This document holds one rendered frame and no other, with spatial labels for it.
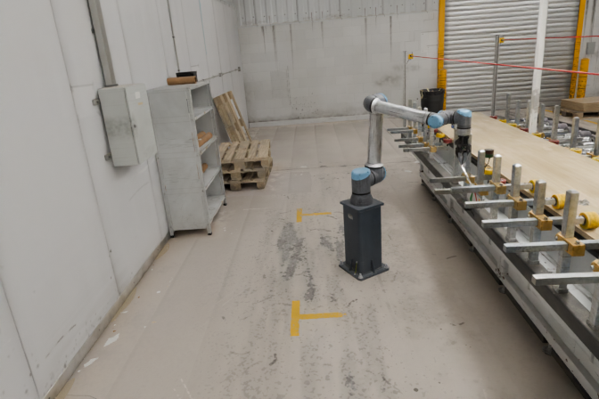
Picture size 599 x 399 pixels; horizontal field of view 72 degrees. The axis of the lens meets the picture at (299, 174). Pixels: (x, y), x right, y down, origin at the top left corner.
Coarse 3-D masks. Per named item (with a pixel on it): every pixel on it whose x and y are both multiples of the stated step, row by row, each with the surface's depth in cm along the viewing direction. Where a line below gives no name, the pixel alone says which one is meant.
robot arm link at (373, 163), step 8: (376, 96) 310; (384, 96) 316; (376, 112) 316; (376, 120) 318; (376, 128) 320; (368, 136) 328; (376, 136) 322; (368, 144) 329; (376, 144) 325; (368, 152) 331; (376, 152) 327; (368, 160) 333; (376, 160) 329; (376, 168) 330; (384, 168) 339; (376, 176) 330; (384, 176) 338
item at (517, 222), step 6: (552, 216) 198; (558, 216) 197; (582, 216) 195; (486, 222) 198; (492, 222) 197; (498, 222) 197; (504, 222) 197; (510, 222) 197; (516, 222) 196; (522, 222) 196; (528, 222) 196; (534, 222) 196; (558, 222) 195; (576, 222) 195; (582, 222) 194
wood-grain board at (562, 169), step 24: (480, 120) 462; (480, 144) 361; (504, 144) 355; (528, 144) 349; (552, 144) 343; (504, 168) 292; (528, 168) 288; (552, 168) 284; (576, 168) 280; (528, 192) 246; (552, 192) 243
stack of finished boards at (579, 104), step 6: (564, 102) 903; (570, 102) 882; (576, 102) 865; (582, 102) 852; (588, 102) 846; (594, 102) 843; (570, 108) 886; (576, 108) 867; (582, 108) 848; (588, 108) 845; (594, 108) 845
